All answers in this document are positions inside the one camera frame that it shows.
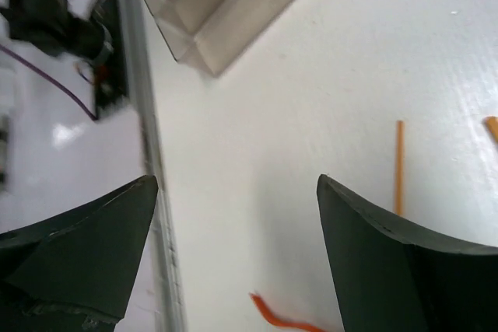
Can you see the orange chopstick upper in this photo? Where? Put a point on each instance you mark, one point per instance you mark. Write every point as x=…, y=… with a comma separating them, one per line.
x=491, y=124

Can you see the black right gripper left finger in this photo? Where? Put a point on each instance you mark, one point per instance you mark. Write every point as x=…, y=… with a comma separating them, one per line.
x=75, y=271

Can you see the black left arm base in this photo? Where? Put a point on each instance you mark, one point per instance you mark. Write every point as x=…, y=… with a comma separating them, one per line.
x=96, y=41

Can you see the dark orange plastic fork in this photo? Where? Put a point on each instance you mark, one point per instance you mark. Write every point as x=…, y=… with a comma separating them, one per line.
x=279, y=321

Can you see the orange chopstick lower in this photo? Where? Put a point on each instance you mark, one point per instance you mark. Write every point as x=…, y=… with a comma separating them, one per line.
x=399, y=167

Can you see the orange chopstick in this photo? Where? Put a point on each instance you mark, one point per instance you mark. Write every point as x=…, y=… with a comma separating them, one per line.
x=491, y=124
x=399, y=167

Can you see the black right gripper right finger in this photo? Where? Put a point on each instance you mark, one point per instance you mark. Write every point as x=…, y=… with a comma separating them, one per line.
x=391, y=274

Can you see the aluminium rail frame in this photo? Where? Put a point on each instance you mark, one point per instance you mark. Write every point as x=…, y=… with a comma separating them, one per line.
x=169, y=315

